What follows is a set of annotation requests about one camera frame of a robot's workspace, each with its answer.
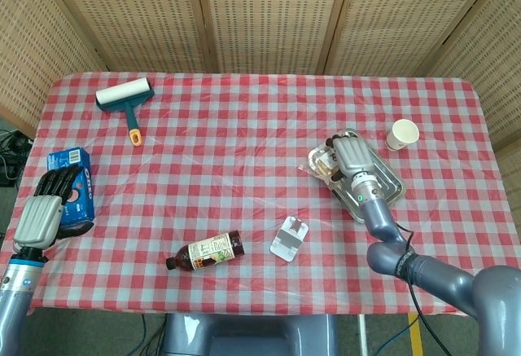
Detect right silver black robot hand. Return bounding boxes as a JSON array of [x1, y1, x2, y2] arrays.
[[324, 134, 378, 182]]

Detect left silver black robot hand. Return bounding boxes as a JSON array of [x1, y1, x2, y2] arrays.
[[13, 164, 94, 259]]

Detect bread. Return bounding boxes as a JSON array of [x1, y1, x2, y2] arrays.
[[298, 143, 347, 184]]

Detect stainless steel tray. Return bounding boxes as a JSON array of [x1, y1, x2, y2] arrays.
[[327, 127, 406, 225]]

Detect blue Oreo cookie box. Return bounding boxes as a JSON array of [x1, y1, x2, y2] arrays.
[[47, 147, 96, 224]]

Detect white paper cup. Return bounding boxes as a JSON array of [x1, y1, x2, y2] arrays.
[[385, 118, 421, 152]]

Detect white folding phone stand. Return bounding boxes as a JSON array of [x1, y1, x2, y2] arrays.
[[269, 216, 309, 262]]

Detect red white checkered tablecloth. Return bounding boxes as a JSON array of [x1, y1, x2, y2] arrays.
[[0, 72, 510, 317]]

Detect woven bamboo folding screen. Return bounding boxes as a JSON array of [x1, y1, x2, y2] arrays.
[[0, 0, 521, 147]]

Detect brown tea bottle with label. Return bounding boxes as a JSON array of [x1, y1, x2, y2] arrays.
[[165, 230, 245, 272]]

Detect grey robot torso base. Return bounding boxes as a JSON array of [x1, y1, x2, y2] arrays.
[[162, 313, 339, 356]]

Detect black cables on floor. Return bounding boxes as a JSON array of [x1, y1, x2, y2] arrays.
[[0, 127, 34, 188]]

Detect teal lint roller orange-tipped handle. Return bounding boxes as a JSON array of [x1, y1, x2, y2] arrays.
[[95, 78, 155, 147]]

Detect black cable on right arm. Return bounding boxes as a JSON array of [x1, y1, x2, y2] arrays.
[[395, 224, 433, 356]]

